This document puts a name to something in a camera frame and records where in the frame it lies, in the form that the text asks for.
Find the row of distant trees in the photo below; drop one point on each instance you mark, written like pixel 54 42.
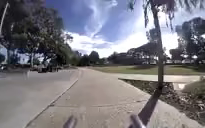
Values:
pixel 190 40

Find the pale concrete footpath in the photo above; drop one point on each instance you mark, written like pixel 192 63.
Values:
pixel 96 96

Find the green grass field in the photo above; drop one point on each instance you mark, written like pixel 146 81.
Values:
pixel 140 69

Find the row of big trees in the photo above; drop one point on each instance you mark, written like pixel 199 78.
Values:
pixel 40 33

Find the dark mulch ground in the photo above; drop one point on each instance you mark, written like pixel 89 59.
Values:
pixel 176 96

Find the robot's own part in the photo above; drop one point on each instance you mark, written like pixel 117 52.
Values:
pixel 136 121
pixel 70 122

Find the grey asphalt road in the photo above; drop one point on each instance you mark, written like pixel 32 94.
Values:
pixel 16 93

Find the pale concrete cross path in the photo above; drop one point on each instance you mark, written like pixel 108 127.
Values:
pixel 146 77

